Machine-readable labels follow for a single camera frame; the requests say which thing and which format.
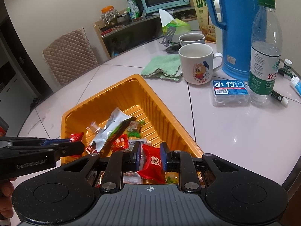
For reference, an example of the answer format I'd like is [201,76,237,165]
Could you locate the small red candy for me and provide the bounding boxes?
[69,132,84,158]

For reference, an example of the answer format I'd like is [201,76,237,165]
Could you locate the long red snack bar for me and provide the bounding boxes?
[85,144,104,156]

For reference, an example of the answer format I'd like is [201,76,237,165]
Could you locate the brown clear-wrapped candy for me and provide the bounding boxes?
[86,122,101,135]

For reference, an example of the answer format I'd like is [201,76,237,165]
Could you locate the red foil candy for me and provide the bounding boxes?
[111,134,128,153]

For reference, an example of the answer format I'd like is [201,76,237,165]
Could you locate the silver white snack wrapper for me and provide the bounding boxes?
[90,107,133,153]

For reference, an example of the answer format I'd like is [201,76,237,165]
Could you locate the small green candy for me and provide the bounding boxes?
[127,120,145,139]

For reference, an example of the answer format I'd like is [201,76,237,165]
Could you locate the red wedding candy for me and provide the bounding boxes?
[137,144,165,184]

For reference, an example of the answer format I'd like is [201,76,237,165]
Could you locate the yellow green candy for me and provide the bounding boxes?
[165,171,179,184]

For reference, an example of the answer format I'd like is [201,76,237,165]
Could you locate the grey seed snack bar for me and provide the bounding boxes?
[128,138,151,148]

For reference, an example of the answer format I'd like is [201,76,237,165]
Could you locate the red gold candy packet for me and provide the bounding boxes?
[123,171,143,184]

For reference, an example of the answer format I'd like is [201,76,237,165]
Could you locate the left hand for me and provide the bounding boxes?
[0,178,17,218]

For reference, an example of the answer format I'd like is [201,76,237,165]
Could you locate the dark cabinet with white doors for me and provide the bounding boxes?
[0,35,53,137]

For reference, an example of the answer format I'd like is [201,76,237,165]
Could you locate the orange plastic tray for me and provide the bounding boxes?
[61,74,203,157]

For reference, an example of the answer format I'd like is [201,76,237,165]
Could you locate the quilted beige chair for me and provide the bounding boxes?
[42,27,98,86]

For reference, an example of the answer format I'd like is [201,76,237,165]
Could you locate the blue floss pick box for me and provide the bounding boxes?
[211,80,249,107]

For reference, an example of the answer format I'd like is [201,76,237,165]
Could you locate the small black white tube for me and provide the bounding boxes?
[271,90,289,107]

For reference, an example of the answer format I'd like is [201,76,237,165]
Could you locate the green cloth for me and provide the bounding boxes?
[141,54,182,81]

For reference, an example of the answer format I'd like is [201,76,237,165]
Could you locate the wooden shelf unit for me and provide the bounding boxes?
[93,6,198,58]

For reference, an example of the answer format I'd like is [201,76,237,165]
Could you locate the blue white tube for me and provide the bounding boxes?
[290,76,301,96]

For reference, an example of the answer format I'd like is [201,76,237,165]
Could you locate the white cartoon mug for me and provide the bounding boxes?
[179,43,223,85]

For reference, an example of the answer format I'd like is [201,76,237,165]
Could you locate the orange lid candy jar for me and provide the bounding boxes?
[101,6,118,27]

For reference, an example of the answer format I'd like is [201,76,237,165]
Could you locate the grey phone stand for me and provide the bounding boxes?
[160,27,176,47]

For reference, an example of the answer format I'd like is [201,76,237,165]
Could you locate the green cap water bottle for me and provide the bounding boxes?
[247,0,283,106]

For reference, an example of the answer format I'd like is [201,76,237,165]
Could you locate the patterned grey mug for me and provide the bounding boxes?
[179,33,205,46]

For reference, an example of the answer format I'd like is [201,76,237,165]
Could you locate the green tissue pack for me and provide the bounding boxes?
[159,9,191,37]

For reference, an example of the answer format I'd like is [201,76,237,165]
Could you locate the walnut cereal box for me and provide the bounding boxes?
[193,0,216,43]

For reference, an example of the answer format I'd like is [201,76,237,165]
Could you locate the blue thermos jug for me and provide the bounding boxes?
[206,0,259,81]

